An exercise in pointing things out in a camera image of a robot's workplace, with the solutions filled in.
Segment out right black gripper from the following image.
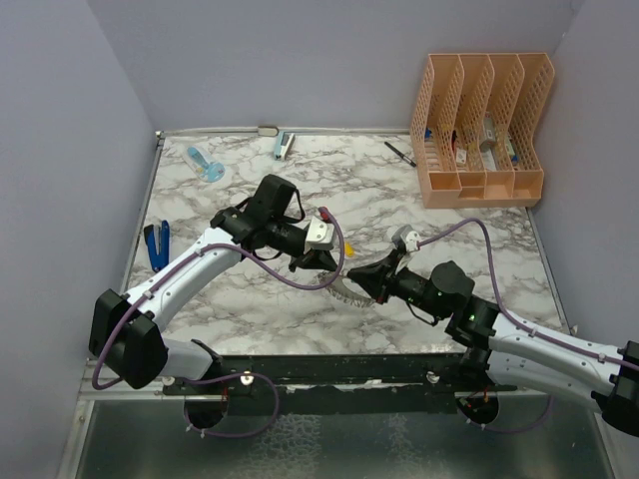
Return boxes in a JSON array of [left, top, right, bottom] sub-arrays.
[[349, 246, 447, 319]]

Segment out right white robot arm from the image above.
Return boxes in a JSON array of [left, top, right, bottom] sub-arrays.
[[347, 251, 638, 436]]

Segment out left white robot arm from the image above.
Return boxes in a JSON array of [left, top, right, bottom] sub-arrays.
[[89, 175, 345, 394]]

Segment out yellow key tag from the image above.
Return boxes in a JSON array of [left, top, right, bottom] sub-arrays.
[[344, 242, 355, 257]]

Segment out light blue white stapler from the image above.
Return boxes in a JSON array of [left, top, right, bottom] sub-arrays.
[[274, 131, 296, 161]]

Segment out black pen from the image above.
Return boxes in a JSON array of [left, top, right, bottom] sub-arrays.
[[383, 141, 416, 168]]

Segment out blue packaged item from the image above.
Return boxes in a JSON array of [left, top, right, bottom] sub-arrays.
[[186, 146, 226, 183]]

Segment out orange desk file organizer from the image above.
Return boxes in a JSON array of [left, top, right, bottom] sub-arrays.
[[409, 53, 555, 209]]

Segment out items in organizer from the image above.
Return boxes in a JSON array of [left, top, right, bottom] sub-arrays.
[[419, 110, 516, 173]]

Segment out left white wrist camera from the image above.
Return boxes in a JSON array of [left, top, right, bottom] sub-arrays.
[[305, 217, 335, 251]]

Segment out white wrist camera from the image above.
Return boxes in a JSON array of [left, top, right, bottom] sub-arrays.
[[305, 217, 335, 251], [391, 225, 421, 260]]

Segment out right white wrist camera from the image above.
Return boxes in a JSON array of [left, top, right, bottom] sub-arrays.
[[391, 225, 421, 260]]

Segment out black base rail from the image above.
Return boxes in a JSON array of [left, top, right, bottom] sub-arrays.
[[164, 341, 520, 416]]

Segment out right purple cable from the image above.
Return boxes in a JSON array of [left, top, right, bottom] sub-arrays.
[[413, 218, 639, 433]]

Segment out purple cable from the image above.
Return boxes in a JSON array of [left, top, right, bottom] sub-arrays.
[[413, 218, 639, 433], [91, 206, 346, 440]]

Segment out beige wall clip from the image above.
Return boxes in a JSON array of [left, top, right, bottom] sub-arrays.
[[257, 126, 280, 137]]

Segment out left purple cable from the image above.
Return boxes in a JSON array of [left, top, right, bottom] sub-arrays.
[[91, 206, 346, 440]]

